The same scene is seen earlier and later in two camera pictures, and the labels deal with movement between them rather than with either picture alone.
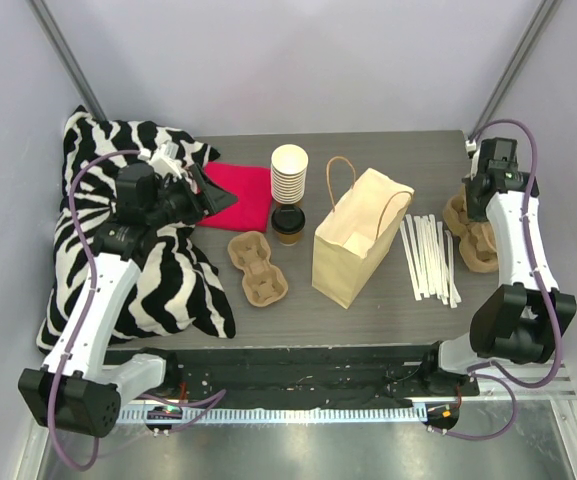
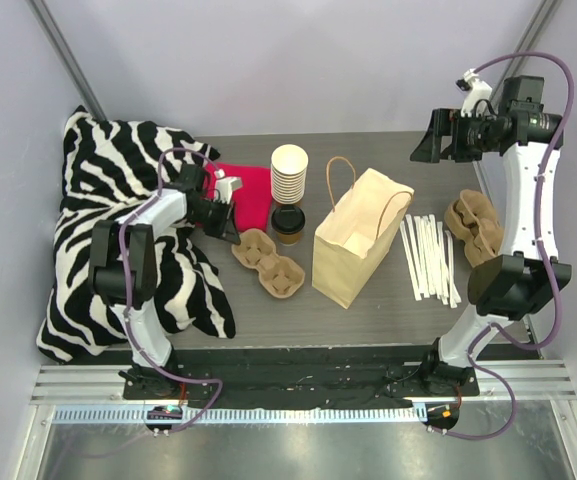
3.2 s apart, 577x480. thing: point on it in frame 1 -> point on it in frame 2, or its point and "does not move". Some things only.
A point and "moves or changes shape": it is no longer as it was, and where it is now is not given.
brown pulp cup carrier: x=476 y=244 does not move
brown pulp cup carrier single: x=263 y=284 moves or changes shape
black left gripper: x=196 y=192 -> x=223 y=220
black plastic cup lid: x=288 y=219 does not move
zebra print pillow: x=180 y=285 does not move
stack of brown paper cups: x=288 y=168 does not move
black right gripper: x=475 y=198 -> x=448 y=135
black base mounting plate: x=294 y=376 does not move
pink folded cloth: x=252 y=186 does not move
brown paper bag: x=359 y=232 does not move
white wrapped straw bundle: x=429 y=255 does not move
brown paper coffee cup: x=288 y=226 -> x=288 y=239
